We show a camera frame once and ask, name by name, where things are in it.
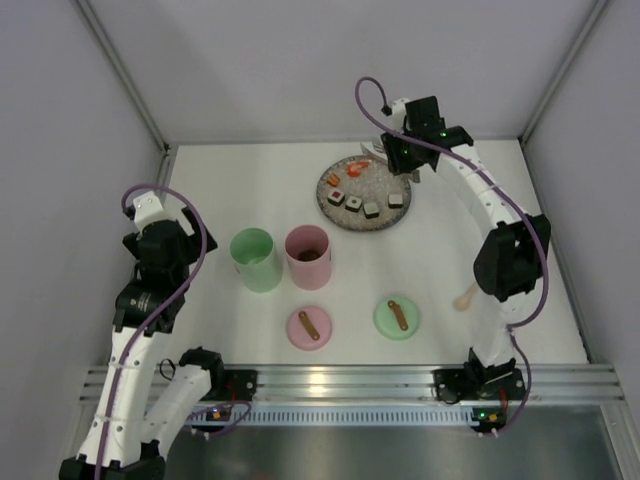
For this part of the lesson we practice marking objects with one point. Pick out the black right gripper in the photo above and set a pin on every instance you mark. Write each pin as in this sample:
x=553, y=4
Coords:
x=396, y=164

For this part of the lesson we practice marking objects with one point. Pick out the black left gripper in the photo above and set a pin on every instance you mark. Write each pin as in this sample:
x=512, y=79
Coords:
x=193, y=242

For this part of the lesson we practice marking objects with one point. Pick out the metal tongs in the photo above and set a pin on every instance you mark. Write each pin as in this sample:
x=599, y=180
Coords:
x=375, y=150

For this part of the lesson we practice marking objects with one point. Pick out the orange shrimp piece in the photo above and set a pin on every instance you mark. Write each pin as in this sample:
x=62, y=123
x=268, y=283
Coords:
x=355, y=169

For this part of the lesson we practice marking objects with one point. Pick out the orange striped salmon piece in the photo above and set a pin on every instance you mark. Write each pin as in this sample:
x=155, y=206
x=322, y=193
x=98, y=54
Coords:
x=333, y=180

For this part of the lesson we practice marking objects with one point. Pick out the brown seaweed piece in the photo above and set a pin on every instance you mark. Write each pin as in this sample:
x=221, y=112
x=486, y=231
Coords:
x=308, y=255

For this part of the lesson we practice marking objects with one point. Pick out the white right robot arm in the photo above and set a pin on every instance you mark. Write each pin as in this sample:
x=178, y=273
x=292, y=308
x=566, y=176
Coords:
x=511, y=261

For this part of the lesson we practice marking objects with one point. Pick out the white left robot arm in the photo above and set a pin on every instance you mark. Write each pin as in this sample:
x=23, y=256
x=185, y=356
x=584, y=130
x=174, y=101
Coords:
x=130, y=437

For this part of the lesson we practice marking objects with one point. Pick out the green cylindrical container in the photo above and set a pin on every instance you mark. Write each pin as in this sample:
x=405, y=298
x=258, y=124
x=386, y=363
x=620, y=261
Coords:
x=254, y=254

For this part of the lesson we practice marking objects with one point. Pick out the plain white sushi roll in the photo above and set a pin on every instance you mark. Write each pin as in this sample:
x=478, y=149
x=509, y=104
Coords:
x=395, y=201

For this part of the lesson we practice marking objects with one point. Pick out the speckled ceramic plate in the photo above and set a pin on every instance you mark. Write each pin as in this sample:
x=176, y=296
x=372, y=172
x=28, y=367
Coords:
x=374, y=185

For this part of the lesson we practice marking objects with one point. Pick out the cucumber sushi roll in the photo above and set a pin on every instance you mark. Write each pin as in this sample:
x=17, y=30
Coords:
x=371, y=210

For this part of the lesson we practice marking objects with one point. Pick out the green dot sushi roll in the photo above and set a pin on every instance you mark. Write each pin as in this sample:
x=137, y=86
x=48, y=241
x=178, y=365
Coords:
x=353, y=204

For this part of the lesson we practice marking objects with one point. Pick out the red centre sushi roll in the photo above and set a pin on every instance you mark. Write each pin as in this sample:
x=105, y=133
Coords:
x=336, y=197

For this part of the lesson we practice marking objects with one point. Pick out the pink cylindrical container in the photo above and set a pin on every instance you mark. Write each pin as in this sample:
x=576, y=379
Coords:
x=309, y=275

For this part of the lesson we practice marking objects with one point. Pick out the pink round lid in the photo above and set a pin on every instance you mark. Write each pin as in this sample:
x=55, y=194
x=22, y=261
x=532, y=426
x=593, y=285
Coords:
x=309, y=328

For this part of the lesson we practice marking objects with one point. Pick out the green round lid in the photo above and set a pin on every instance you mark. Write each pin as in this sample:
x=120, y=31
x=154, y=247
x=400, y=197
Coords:
x=397, y=318

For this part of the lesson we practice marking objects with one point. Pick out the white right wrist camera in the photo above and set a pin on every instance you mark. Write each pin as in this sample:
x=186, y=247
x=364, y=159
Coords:
x=398, y=113

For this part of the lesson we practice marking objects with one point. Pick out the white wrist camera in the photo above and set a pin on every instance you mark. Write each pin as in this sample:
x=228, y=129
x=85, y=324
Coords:
x=398, y=113
x=148, y=209

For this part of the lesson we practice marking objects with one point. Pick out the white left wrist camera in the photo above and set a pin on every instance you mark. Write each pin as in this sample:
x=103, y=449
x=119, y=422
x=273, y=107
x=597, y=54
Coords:
x=148, y=209

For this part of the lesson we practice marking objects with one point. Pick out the aluminium frame rail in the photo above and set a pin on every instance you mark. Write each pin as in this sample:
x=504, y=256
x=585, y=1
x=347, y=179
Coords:
x=99, y=33

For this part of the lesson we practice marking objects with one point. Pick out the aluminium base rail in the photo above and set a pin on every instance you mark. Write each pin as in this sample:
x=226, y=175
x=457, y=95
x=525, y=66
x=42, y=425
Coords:
x=587, y=384

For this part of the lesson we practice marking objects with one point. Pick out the white slotted cable duct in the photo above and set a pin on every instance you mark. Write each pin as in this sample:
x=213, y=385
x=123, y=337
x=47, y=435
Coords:
x=344, y=415

